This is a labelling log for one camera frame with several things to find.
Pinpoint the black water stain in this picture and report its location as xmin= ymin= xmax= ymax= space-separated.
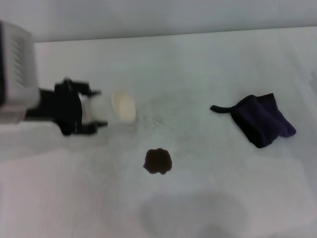
xmin=142 ymin=148 xmax=173 ymax=176

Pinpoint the white paper cup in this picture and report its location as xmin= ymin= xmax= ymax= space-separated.
xmin=81 ymin=88 xmax=137 ymax=125

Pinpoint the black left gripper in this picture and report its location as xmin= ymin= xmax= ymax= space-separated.
xmin=25 ymin=77 xmax=108 ymax=136

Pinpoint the purple rag with black trim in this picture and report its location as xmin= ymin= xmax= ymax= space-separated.
xmin=210 ymin=93 xmax=297 ymax=149

